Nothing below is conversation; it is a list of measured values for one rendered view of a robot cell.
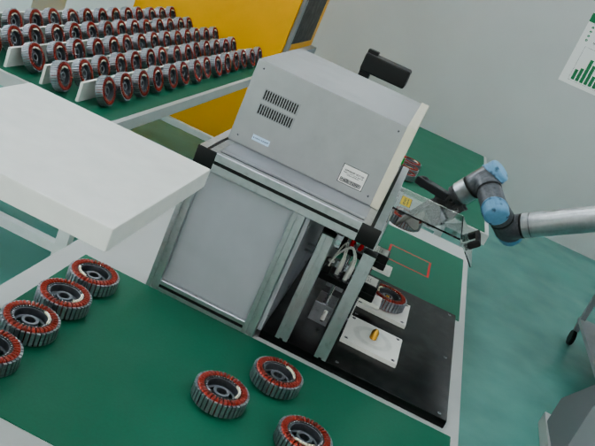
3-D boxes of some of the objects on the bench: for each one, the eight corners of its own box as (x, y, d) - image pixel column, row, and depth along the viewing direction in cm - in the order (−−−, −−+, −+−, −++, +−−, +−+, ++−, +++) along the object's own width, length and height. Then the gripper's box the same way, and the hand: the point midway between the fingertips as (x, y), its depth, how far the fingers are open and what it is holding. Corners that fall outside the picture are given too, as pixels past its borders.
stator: (186, 409, 147) (192, 393, 145) (193, 376, 157) (199, 361, 156) (242, 427, 148) (249, 412, 147) (244, 394, 159) (251, 380, 157)
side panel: (255, 333, 183) (308, 213, 173) (251, 338, 181) (305, 217, 170) (150, 280, 186) (196, 159, 175) (144, 284, 183) (191, 162, 172)
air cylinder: (330, 315, 203) (339, 297, 201) (325, 326, 196) (334, 308, 194) (312, 306, 203) (321, 288, 201) (307, 318, 196) (315, 299, 194)
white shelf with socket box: (126, 385, 146) (211, 169, 131) (15, 504, 111) (113, 228, 96) (-35, 302, 149) (30, 81, 134) (-191, 393, 115) (-128, 109, 99)
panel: (317, 247, 243) (357, 161, 233) (260, 331, 181) (311, 219, 171) (313, 245, 243) (353, 159, 233) (256, 328, 181) (306, 216, 171)
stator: (405, 307, 224) (411, 296, 223) (397, 319, 214) (403, 308, 213) (371, 288, 227) (376, 277, 226) (361, 299, 216) (367, 288, 215)
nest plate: (408, 309, 227) (410, 305, 227) (404, 329, 213) (405, 326, 213) (361, 286, 229) (363, 282, 228) (353, 304, 214) (356, 301, 214)
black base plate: (452, 321, 238) (455, 315, 237) (442, 428, 178) (446, 420, 177) (313, 253, 242) (316, 247, 242) (258, 336, 182) (261, 328, 182)
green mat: (463, 260, 297) (463, 259, 297) (459, 321, 240) (459, 321, 240) (243, 155, 306) (243, 154, 306) (187, 189, 248) (187, 189, 248)
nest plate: (400, 343, 204) (402, 339, 204) (394, 368, 190) (397, 364, 190) (348, 318, 206) (351, 313, 205) (338, 341, 192) (341, 336, 191)
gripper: (456, 211, 229) (401, 243, 239) (476, 206, 245) (424, 237, 255) (442, 186, 231) (388, 219, 241) (463, 183, 246) (412, 214, 256)
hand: (403, 220), depth 248 cm, fingers closed on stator, 13 cm apart
